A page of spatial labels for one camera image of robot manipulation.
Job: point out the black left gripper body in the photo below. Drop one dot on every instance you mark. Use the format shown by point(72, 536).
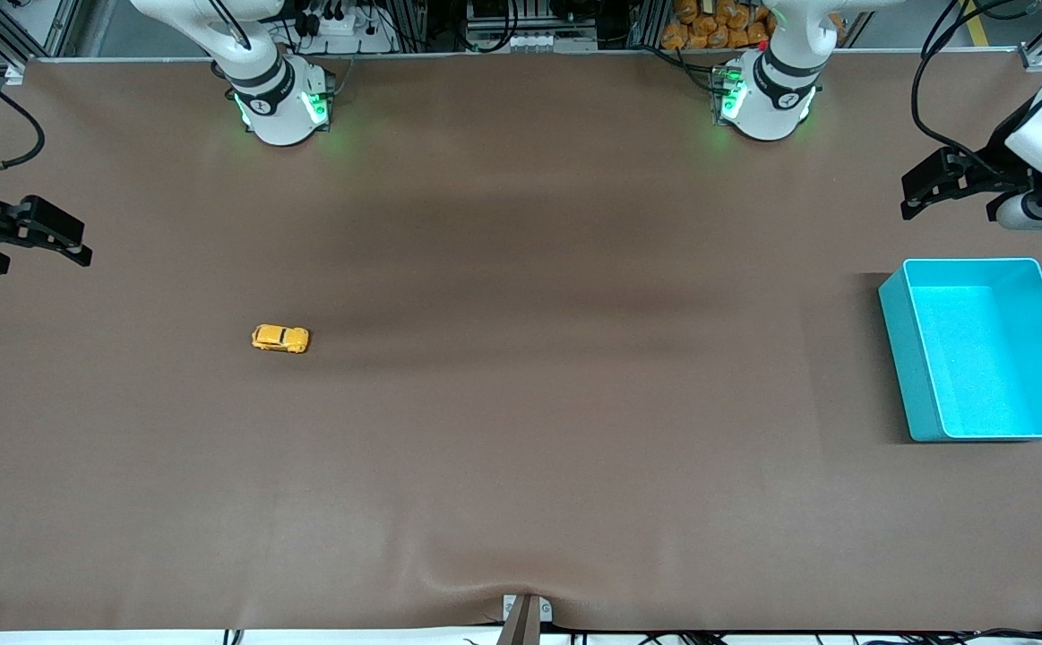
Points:
point(996, 167)

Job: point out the yellow beetle toy car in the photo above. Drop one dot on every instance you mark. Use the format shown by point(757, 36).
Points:
point(280, 339)

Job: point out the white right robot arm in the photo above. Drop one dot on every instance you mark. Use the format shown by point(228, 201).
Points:
point(279, 98)

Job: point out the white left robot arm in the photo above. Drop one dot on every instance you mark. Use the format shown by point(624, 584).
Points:
point(771, 98)

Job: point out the teal plastic bin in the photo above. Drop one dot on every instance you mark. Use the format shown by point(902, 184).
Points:
point(986, 358)

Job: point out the white power strip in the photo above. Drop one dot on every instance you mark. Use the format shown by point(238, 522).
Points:
point(341, 27)

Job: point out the brown table mat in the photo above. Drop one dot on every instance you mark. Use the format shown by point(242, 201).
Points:
point(520, 358)

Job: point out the metal clamp bracket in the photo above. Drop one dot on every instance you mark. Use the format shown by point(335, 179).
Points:
point(525, 618)

